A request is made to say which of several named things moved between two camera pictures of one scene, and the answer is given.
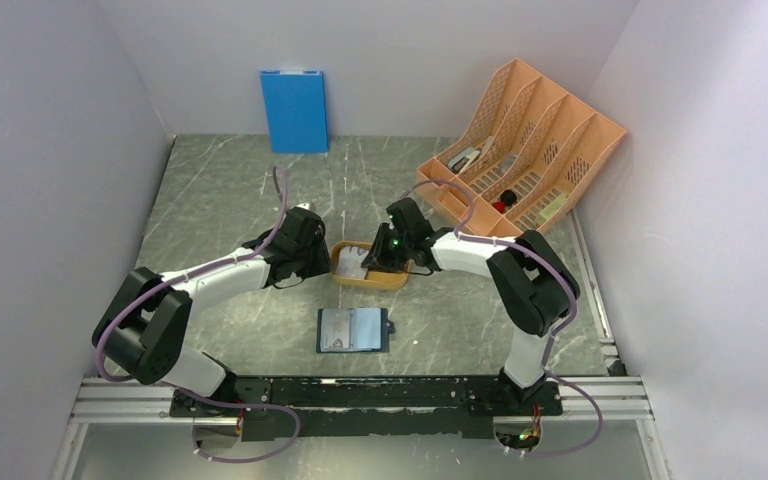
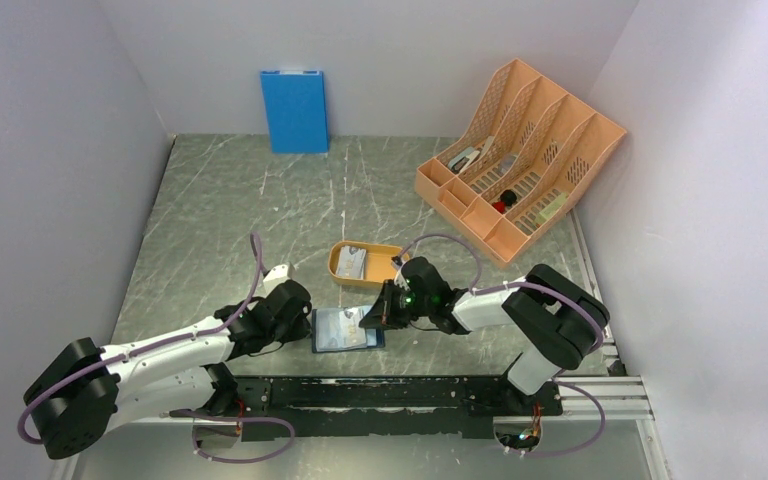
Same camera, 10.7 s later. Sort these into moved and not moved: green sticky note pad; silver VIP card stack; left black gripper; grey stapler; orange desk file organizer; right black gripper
Moved: right black gripper; left black gripper
Not moved: green sticky note pad; orange desk file organizer; silver VIP card stack; grey stapler
